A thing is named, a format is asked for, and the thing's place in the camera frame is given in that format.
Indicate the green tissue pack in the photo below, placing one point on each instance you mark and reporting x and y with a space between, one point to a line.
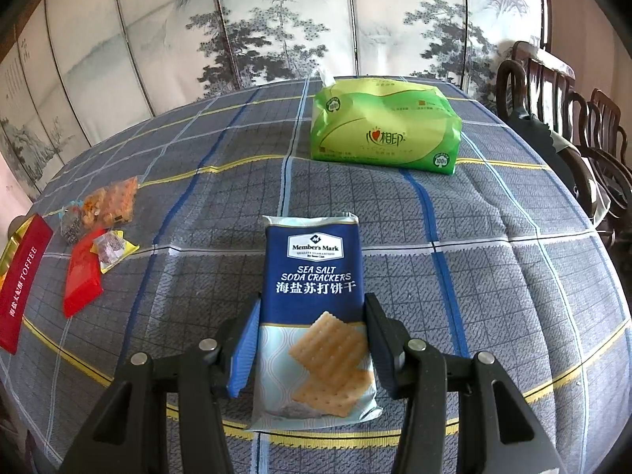
385 123

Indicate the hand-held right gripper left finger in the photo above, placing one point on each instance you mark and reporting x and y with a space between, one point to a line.
242 355

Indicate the yellow wrapped candy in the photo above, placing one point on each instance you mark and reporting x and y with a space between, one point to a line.
112 252

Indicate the orange fried snack packet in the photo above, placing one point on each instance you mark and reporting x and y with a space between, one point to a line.
111 202

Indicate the red and gold candy box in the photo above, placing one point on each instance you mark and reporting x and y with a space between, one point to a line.
24 286

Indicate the grey plaid tablecloth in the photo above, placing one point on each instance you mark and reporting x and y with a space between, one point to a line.
197 207

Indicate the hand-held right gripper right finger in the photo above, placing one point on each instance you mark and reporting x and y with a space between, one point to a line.
382 350

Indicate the painted folding screen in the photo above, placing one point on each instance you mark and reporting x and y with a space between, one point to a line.
247 24

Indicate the blue soda cracker packet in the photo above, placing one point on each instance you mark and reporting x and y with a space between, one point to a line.
311 266

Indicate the red snack packet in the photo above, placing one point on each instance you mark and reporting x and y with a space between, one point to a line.
81 276

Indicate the dark wooden chair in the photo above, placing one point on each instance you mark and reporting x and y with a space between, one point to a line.
533 74
605 123

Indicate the dark cloth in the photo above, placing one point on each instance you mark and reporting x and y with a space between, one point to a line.
548 148

